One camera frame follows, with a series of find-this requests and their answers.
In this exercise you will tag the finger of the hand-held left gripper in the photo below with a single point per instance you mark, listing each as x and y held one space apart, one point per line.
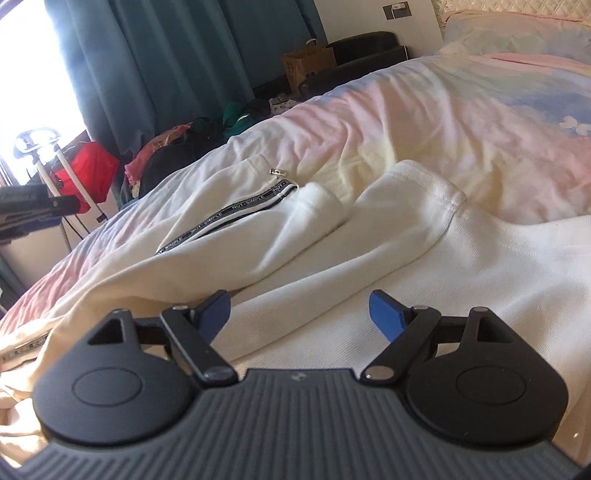
23 194
55 205

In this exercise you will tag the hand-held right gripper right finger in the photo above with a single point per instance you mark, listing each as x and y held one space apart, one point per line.
385 316

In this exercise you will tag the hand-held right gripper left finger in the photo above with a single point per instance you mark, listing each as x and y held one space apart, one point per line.
219 314

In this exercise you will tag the white pants with striped trim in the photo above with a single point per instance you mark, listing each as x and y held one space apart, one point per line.
461 277

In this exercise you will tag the pink clothes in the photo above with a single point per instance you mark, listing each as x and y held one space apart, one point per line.
152 152

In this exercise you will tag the dark clothes pile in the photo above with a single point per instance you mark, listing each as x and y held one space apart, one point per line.
194 138

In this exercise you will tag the red bag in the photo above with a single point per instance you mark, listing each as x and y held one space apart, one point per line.
87 170

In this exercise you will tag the garment steamer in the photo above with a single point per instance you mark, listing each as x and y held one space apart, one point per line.
39 138

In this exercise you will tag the dark-framed window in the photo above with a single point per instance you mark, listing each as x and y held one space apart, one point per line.
27 92

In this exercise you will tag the wide teal curtain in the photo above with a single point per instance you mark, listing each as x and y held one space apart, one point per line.
161 60

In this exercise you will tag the green garment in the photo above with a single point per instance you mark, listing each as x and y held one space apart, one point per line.
240 119

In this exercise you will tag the white patterned cloth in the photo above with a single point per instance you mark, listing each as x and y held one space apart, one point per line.
284 100

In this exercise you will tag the brown paper bag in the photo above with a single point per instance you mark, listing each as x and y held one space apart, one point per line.
307 64

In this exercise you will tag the black sofa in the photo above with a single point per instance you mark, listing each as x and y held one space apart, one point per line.
364 53

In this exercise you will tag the pastel pillow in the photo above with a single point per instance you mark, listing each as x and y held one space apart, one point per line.
517 32

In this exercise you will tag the white quilted headboard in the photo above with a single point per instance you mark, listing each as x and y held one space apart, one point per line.
508 7

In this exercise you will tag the wall socket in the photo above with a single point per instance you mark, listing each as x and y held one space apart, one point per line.
397 10

